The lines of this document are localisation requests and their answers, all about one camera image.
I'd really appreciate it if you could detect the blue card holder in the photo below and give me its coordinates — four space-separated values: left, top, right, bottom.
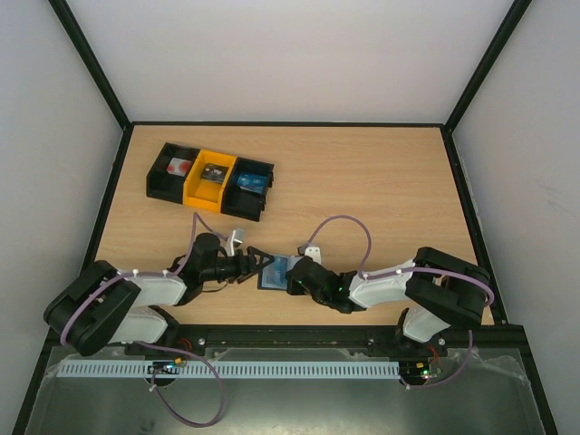
257 255 301 291

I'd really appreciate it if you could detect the blue card in holder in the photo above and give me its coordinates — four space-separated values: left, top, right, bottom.
260 256 289 290

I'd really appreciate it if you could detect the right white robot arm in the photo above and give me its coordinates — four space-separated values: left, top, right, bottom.
286 246 495 355

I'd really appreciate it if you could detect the black bin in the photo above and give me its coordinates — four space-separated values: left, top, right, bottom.
146 142 200 204
220 157 275 222

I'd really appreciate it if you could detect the black card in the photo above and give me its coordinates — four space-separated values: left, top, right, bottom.
200 163 229 185

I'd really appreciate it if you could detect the black bin left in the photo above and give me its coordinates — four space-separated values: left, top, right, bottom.
146 142 200 204

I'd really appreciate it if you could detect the black bin right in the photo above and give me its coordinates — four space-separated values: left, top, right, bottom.
220 157 275 222

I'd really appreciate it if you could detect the white slotted cable duct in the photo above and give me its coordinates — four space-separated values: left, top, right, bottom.
56 360 400 380

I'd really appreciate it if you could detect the red white card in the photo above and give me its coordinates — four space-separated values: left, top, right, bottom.
166 158 191 177

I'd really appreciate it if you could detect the black rail base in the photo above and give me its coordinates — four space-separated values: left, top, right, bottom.
44 322 527 359

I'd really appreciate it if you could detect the yellow bin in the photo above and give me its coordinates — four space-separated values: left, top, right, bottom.
182 150 237 213

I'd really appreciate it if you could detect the black enclosure frame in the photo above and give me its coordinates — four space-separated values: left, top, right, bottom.
13 1 557 434

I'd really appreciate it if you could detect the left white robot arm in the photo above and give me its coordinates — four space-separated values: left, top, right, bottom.
43 232 275 356

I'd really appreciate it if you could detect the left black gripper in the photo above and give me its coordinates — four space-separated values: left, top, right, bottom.
201 246 275 284

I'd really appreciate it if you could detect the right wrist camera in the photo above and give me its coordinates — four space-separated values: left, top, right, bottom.
297 243 322 264

